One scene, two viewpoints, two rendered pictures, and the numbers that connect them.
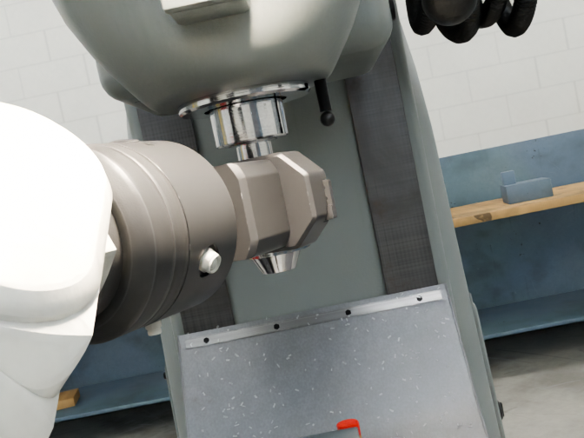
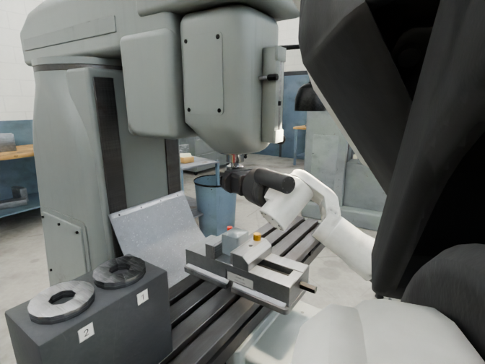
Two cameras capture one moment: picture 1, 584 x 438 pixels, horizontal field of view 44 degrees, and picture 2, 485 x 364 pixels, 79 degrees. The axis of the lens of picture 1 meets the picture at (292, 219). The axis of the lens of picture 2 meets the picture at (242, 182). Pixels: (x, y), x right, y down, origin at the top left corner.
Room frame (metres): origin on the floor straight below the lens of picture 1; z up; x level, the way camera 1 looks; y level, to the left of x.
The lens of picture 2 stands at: (0.05, 0.67, 1.43)
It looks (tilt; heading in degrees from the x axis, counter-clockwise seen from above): 15 degrees down; 302
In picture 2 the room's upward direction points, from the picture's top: straight up
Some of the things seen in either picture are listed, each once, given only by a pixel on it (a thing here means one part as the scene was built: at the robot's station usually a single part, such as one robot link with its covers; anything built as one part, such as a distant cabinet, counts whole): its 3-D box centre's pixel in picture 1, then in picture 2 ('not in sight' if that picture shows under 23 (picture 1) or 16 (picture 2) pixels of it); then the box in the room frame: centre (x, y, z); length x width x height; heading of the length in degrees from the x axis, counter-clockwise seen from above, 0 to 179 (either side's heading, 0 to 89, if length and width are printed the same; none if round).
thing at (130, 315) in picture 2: not in sight; (100, 331); (0.50, 0.42, 1.04); 0.22 x 0.12 x 0.20; 87
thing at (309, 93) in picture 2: not in sight; (311, 96); (0.29, -0.01, 1.44); 0.07 x 0.07 x 0.06
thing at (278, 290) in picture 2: not in sight; (244, 261); (0.44, 0.02, 0.99); 0.35 x 0.15 x 0.11; 177
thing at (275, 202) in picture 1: (185, 225); (253, 184); (0.39, 0.06, 1.24); 0.13 x 0.12 x 0.10; 63
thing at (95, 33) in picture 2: not in sight; (108, 29); (0.97, -0.01, 1.66); 0.80 x 0.23 x 0.20; 178
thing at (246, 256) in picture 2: not in sight; (251, 252); (0.42, 0.02, 1.03); 0.12 x 0.06 x 0.04; 87
